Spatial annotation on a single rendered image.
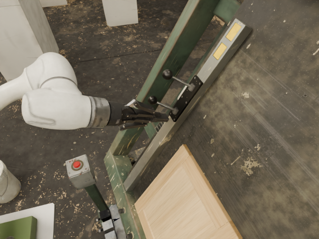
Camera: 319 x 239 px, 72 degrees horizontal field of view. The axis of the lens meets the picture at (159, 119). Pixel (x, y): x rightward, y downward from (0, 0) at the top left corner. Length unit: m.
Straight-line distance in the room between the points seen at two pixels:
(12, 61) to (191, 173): 2.73
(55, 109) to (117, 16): 3.95
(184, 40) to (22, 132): 2.40
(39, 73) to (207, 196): 0.66
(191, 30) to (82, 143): 1.94
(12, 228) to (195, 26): 1.33
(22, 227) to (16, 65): 2.19
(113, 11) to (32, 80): 3.78
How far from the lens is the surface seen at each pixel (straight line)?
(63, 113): 0.59
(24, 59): 3.15
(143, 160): 1.08
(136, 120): 0.73
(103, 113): 0.63
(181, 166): 0.90
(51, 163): 2.58
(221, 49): 0.79
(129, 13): 4.46
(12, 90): 0.75
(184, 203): 0.92
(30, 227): 1.44
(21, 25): 2.94
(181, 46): 0.98
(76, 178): 1.35
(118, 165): 1.32
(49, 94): 0.60
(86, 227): 2.20
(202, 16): 0.97
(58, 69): 0.69
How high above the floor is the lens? 2.05
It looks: 50 degrees down
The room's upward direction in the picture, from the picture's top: straight up
